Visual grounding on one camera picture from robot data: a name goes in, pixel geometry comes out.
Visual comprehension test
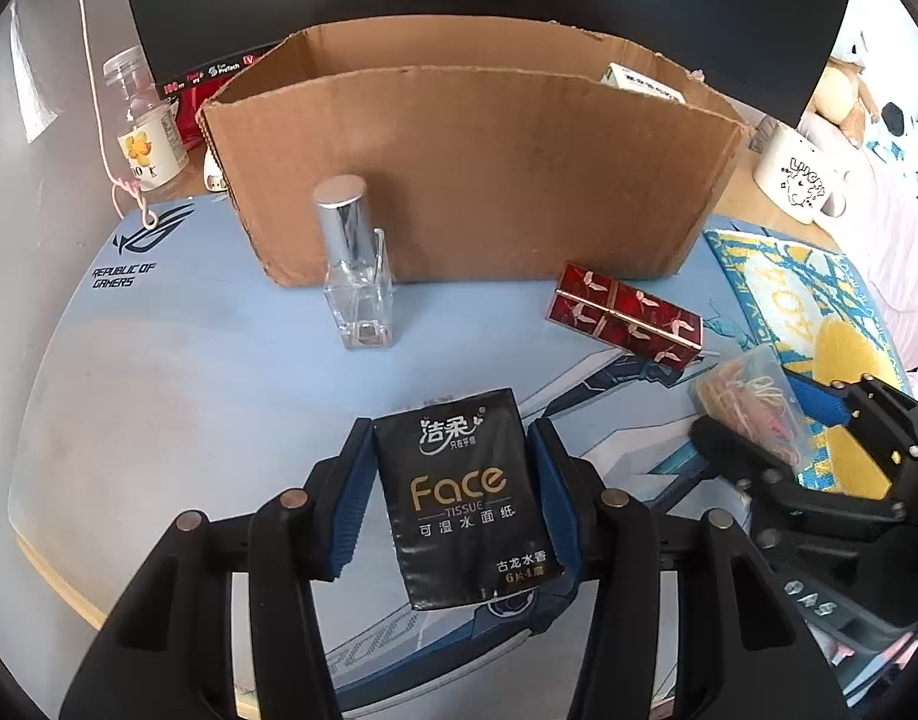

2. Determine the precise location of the white printed mug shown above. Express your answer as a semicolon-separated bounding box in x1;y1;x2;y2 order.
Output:
751;123;851;225

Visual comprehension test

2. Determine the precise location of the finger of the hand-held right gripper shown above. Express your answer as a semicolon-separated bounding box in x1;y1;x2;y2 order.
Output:
688;415;904;542
784;373;918;500

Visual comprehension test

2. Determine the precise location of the white computer mouse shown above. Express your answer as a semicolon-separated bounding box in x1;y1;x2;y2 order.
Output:
202;149;232;195

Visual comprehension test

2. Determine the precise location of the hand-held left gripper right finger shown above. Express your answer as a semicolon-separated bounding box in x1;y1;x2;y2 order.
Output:
526;416;850;720

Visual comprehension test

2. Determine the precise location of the black tissue pack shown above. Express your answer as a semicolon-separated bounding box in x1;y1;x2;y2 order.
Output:
372;387;569;611

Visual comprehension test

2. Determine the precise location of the clear bottle with yellow label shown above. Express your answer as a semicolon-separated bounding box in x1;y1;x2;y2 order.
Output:
102;44;191;193

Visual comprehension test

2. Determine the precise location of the bag of coloured rubber bands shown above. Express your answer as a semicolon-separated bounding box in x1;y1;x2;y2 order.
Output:
687;348;814;467

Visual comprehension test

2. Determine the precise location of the white tassel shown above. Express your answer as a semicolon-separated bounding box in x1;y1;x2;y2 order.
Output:
8;0;60;144

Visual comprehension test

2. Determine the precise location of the pink headphone cable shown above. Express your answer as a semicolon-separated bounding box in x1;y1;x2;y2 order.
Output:
57;0;161;230

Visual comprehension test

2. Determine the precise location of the glass perfume bottle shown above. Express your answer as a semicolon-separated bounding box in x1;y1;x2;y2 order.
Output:
312;174;395;352

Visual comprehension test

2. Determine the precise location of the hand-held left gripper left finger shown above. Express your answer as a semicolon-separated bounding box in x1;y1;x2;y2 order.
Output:
58;416;377;720

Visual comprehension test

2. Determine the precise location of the red patterned lipstick box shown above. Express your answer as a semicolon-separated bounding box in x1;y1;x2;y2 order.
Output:
552;260;704;369

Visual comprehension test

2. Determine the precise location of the green and white medicine box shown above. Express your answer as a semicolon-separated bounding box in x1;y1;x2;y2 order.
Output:
599;61;689;105

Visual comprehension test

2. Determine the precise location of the yellow and blue towel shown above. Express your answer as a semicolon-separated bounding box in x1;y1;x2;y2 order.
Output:
702;228;918;497

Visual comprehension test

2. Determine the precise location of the pink blanket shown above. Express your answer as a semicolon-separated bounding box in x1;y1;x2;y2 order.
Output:
795;111;918;392

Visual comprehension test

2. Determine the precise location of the black and white plush toy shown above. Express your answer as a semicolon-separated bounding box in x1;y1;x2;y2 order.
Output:
870;100;918;190

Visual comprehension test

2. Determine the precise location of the blue desk mat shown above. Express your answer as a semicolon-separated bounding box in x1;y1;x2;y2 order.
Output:
9;191;917;700

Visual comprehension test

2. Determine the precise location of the cardboard box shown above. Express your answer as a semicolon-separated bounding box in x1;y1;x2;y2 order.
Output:
196;18;753;288

